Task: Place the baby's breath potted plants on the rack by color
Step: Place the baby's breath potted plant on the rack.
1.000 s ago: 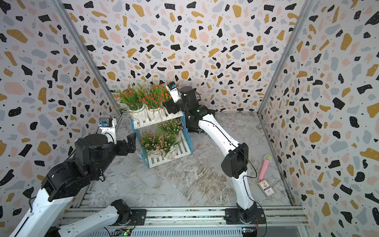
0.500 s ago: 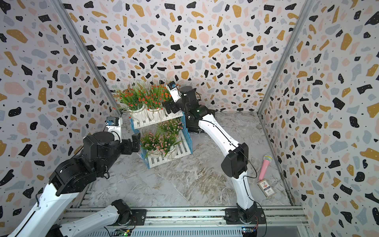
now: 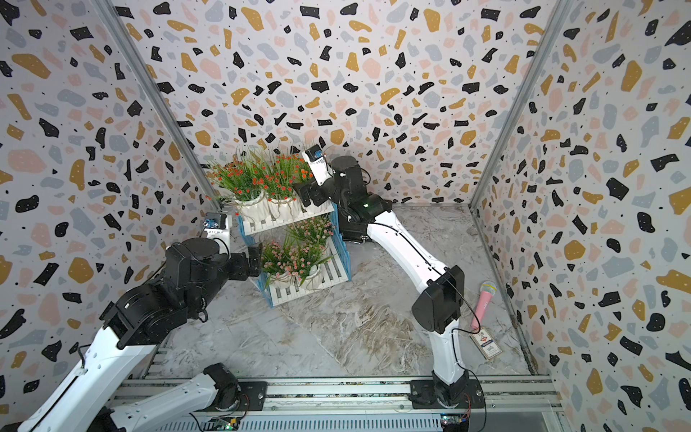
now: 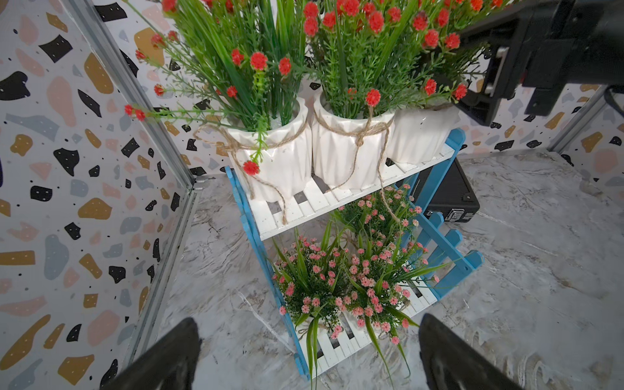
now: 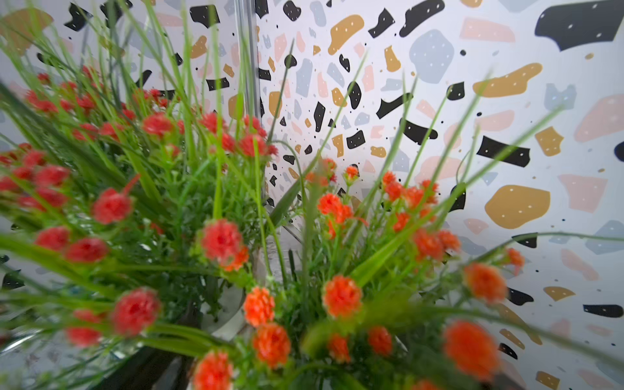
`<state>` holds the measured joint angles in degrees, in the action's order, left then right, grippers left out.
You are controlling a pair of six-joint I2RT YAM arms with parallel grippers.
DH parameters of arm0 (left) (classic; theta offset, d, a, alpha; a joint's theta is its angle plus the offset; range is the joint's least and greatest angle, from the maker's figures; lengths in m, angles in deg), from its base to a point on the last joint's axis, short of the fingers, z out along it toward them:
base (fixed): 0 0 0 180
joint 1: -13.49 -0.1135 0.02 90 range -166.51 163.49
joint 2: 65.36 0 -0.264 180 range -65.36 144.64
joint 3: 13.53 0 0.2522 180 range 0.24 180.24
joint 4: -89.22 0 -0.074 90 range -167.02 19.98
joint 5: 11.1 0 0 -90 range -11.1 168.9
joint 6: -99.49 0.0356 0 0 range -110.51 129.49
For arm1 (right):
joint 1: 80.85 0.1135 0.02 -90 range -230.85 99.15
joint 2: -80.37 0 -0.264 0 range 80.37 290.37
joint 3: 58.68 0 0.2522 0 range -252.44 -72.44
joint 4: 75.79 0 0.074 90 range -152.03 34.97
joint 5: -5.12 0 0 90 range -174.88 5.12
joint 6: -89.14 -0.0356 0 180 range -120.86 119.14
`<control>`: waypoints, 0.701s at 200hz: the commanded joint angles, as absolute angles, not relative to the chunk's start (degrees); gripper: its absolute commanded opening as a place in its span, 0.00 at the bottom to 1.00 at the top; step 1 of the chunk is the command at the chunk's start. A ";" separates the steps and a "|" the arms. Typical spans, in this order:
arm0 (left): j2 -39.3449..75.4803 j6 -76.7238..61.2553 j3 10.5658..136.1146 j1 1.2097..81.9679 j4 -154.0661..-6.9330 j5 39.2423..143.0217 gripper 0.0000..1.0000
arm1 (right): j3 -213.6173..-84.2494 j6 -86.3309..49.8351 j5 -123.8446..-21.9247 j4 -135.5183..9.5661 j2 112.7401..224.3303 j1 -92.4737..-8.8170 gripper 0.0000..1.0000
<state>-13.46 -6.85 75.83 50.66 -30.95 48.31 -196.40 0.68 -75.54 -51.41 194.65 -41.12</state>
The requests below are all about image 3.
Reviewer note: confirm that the left aluminium corner post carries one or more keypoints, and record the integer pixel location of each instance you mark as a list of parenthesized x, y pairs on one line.
[(108, 15)]

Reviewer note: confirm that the right aluminium corner post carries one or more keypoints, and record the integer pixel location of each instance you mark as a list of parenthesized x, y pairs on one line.
[(554, 25)]

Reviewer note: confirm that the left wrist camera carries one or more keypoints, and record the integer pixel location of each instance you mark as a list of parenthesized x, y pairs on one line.
[(217, 226)]

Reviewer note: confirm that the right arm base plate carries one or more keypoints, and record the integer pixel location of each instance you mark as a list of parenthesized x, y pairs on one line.
[(430, 394)]

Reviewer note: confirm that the blue white two-tier rack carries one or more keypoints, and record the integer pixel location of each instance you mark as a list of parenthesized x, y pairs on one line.
[(335, 271)]

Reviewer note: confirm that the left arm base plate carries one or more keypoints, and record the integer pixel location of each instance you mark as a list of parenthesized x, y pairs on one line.
[(252, 396)]

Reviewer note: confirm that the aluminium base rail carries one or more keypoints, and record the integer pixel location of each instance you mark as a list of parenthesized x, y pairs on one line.
[(513, 403)]

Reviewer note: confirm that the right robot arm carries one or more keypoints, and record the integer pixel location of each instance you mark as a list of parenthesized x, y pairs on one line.
[(363, 215)]

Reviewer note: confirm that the red flower pot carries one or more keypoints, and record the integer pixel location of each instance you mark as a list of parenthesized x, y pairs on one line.
[(281, 174), (240, 182)]

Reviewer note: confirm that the pink flower pot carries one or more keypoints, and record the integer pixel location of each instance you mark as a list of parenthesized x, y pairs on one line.
[(277, 262), (313, 231), (307, 261)]

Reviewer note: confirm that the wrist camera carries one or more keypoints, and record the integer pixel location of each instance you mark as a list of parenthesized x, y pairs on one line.
[(217, 226), (318, 164)]

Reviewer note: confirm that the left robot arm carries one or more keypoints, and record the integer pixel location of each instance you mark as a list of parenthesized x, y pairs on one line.
[(194, 271)]

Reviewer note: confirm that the small printed card box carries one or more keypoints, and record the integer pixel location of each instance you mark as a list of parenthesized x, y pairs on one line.
[(486, 343)]

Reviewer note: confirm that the black ribbed carrying case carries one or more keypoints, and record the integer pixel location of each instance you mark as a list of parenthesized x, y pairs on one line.
[(352, 231)]

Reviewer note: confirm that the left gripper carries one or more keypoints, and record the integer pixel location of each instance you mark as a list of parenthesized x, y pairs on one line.
[(244, 270)]

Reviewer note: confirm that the pink toy microphone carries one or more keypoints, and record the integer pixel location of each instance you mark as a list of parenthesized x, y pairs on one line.
[(487, 291)]

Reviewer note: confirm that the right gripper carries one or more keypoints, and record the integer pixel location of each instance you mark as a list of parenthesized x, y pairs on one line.
[(317, 191)]

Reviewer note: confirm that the aluminium corner post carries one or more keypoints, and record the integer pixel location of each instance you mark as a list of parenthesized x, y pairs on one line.
[(554, 25), (108, 15)]

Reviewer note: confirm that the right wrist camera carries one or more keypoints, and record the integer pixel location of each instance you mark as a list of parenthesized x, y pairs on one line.
[(318, 164)]

